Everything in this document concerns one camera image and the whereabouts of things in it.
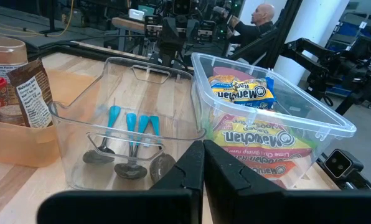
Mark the blue storage rack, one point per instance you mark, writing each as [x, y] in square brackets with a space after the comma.
[353, 31]

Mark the black table-level camera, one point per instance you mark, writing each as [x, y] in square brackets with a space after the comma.
[339, 163]

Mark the orange transparent tray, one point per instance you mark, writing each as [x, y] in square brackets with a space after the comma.
[17, 146]

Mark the small white box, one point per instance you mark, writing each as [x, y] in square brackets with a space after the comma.
[136, 14]

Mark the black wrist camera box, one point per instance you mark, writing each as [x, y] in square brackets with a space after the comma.
[181, 6]

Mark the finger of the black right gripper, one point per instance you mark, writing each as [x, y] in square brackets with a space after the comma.
[174, 34]
[165, 37]

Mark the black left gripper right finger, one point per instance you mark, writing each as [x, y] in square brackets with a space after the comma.
[254, 205]

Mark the black background robot arm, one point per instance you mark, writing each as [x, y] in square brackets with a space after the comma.
[316, 62]

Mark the green ramen packet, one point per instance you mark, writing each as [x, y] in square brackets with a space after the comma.
[260, 140]

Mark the small glass spice bottle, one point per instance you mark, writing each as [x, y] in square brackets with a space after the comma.
[9, 115]

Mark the blue ramen packet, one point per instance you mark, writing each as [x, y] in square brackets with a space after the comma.
[251, 91]

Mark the small clear plastic container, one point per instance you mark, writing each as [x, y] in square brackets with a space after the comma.
[79, 174]

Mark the person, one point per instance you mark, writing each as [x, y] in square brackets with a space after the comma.
[251, 31]

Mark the small orange snack packet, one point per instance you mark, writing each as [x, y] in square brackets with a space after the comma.
[30, 93]

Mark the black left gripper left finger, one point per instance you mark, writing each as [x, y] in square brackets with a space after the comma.
[160, 205]

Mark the white building column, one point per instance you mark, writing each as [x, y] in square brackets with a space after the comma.
[313, 31]

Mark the large clear plastic bin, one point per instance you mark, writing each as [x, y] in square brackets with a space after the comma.
[297, 102]

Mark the orange ramen packet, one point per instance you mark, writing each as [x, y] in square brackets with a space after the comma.
[266, 170]

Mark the seasoning jar white lid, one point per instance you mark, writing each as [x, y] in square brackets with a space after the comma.
[2, 53]

